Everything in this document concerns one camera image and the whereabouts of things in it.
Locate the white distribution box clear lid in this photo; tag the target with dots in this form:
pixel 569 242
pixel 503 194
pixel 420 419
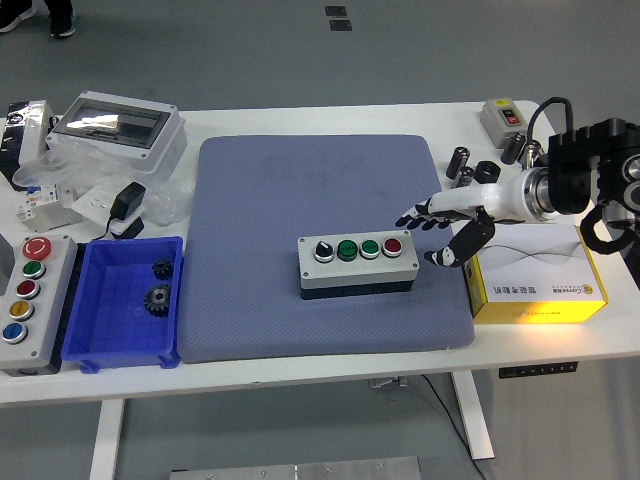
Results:
pixel 150 150

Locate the white wall socket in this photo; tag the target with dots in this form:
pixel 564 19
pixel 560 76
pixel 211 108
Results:
pixel 92 202

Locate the grey metal plate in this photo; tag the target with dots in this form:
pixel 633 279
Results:
pixel 300 470

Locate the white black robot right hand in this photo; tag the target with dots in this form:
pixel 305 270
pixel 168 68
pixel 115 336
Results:
pixel 500 200

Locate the white table leg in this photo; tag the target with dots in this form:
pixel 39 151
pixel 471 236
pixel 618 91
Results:
pixel 475 420
pixel 106 440

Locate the grey switch box yellow label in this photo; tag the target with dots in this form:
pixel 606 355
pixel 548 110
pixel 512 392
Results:
pixel 502 125

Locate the black floor plate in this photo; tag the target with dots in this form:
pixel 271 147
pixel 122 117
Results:
pixel 335 11
pixel 340 25

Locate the blue plastic bin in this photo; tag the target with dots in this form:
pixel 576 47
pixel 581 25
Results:
pixel 115 310

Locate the blue-grey table mat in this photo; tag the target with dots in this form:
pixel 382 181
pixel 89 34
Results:
pixel 250 225

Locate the clear plastic bag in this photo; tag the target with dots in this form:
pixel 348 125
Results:
pixel 90 167

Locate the small black gear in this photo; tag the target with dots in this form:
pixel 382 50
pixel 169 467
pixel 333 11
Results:
pixel 162 269

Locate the black table control panel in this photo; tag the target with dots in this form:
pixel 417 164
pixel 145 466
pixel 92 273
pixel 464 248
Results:
pixel 537 370

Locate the person's shoe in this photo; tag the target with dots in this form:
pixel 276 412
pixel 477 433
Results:
pixel 62 22
pixel 15 15

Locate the black hex nut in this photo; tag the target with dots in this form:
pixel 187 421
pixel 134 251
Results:
pixel 487 171

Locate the large black gear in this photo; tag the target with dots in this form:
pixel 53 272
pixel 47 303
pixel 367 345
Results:
pixel 158 299

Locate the grey metal table bracket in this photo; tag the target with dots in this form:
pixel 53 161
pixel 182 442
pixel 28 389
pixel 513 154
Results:
pixel 387 383

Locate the black power adapter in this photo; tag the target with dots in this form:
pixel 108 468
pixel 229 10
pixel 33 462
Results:
pixel 127 200

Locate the grey five-button control box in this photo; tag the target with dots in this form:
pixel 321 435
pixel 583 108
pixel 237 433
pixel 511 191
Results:
pixel 45 310

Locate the yellow white carton box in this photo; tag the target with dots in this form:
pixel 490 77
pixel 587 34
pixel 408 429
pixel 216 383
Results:
pixel 535 270

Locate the grey four-button control box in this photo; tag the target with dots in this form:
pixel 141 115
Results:
pixel 357 270

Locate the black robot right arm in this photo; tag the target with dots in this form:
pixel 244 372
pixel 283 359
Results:
pixel 575 170

